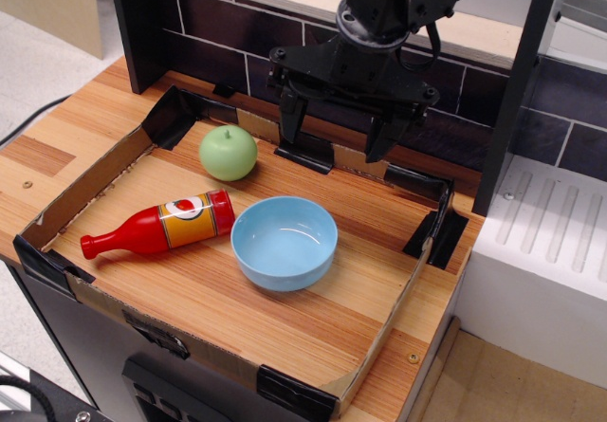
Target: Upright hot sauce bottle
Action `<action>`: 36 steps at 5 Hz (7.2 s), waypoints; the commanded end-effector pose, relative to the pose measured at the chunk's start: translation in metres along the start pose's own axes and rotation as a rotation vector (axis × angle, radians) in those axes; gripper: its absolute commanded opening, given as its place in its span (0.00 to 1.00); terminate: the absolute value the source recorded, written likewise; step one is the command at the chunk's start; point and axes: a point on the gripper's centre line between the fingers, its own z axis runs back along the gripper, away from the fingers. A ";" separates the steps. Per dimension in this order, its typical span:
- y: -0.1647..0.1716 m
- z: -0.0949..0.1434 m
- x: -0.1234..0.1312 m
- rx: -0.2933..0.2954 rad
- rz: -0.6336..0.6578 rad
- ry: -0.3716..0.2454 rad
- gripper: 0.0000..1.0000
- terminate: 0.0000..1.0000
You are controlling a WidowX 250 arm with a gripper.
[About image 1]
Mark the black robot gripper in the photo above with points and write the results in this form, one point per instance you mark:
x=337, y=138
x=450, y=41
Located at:
x=345, y=75

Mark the red hot sauce bottle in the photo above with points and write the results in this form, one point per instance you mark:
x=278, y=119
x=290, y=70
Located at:
x=166, y=226

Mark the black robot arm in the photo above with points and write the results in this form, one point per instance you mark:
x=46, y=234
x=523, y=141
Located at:
x=404, y=28

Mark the cardboard fence with black tape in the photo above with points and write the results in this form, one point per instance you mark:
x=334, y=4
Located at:
x=184, y=334

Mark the green toy apple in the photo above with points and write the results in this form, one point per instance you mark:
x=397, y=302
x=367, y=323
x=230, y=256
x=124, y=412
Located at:
x=228, y=153

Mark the light blue bowl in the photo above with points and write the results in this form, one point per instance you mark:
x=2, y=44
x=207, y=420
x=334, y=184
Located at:
x=284, y=243

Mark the white toy sink drainboard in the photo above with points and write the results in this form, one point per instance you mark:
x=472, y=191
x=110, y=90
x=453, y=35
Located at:
x=535, y=283

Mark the black cabinet post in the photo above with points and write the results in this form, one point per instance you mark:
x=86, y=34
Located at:
x=536, y=37

